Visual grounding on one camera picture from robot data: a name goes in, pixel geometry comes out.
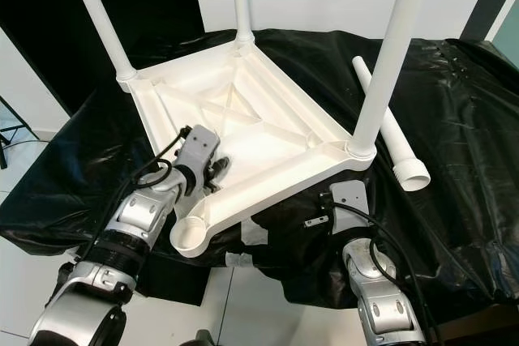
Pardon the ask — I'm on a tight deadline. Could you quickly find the black plastic cover sheet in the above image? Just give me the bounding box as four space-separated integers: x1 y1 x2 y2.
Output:
0 28 519 339

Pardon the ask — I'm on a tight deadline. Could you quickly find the black door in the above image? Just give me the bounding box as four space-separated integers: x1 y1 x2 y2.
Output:
0 0 206 112

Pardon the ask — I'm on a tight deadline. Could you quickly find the dark robot leg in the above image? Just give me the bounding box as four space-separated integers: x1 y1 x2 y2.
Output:
185 330 216 346

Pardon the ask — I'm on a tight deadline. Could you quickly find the black tripod stand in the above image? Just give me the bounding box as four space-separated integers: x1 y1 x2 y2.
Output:
0 95 24 170

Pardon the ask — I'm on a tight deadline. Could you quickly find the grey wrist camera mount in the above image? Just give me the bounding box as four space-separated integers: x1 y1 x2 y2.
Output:
177 126 220 193
328 182 370 233

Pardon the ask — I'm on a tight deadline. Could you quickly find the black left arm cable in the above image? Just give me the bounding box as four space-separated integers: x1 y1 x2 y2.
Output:
105 127 189 250

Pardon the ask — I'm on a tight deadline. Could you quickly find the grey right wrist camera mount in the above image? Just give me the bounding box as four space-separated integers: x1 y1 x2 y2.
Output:
328 182 370 233

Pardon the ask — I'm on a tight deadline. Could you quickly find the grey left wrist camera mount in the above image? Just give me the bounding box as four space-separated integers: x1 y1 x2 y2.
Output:
177 126 220 193

